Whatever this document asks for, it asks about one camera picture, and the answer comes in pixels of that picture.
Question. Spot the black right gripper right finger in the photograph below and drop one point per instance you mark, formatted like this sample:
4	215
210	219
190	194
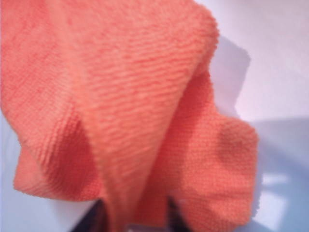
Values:
179	220

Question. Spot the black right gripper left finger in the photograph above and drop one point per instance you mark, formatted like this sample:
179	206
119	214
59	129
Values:
96	220

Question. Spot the orange microfiber cloth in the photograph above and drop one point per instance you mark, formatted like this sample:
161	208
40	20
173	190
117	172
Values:
120	96

